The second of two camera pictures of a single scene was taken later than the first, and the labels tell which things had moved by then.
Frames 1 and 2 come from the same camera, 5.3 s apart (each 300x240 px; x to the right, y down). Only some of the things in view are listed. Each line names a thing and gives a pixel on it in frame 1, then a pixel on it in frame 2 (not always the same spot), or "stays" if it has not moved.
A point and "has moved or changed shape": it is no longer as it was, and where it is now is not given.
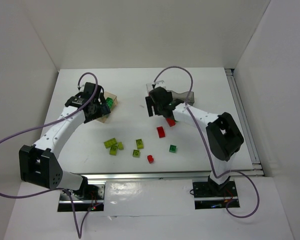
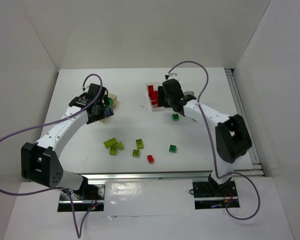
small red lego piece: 150,159 stays
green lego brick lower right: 173,148 stays
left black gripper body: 101,105 stays
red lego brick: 171,122 has moved or changed shape
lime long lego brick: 107,144 stays
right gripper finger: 149,103 → 161,96
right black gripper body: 152,105 → 161,93
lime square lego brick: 113,150 stays
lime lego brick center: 139,144 stays
